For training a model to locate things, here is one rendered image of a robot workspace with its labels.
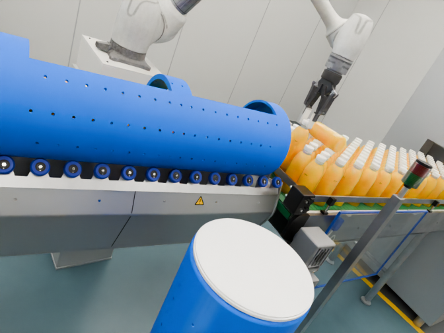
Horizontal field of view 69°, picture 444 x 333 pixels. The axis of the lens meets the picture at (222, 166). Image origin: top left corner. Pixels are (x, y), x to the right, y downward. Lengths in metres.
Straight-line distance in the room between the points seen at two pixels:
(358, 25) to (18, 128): 1.10
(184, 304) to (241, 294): 0.13
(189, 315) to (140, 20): 1.11
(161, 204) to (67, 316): 0.91
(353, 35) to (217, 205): 0.77
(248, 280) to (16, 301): 1.35
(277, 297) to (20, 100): 0.66
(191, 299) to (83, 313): 1.18
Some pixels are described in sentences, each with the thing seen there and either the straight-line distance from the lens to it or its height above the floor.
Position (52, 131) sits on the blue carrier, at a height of 1.08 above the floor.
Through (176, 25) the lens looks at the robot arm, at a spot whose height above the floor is 1.31.
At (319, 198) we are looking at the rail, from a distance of 1.35.
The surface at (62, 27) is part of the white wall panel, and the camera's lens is 3.72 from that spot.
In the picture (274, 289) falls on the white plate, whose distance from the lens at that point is 0.69.
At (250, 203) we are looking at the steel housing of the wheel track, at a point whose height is 0.87.
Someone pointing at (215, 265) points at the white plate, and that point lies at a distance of 0.66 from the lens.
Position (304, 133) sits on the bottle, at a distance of 1.37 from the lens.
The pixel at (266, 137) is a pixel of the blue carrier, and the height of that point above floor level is 1.15.
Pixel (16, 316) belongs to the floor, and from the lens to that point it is 1.80.
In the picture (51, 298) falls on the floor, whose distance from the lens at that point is 1.85.
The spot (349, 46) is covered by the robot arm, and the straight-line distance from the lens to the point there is 1.32.
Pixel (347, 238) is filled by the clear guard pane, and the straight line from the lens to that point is 1.62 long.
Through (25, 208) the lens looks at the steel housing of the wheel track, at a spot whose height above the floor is 0.86.
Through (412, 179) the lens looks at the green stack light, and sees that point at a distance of 1.39.
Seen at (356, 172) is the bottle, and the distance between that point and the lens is 1.52.
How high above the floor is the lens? 1.46
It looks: 24 degrees down
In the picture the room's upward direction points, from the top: 24 degrees clockwise
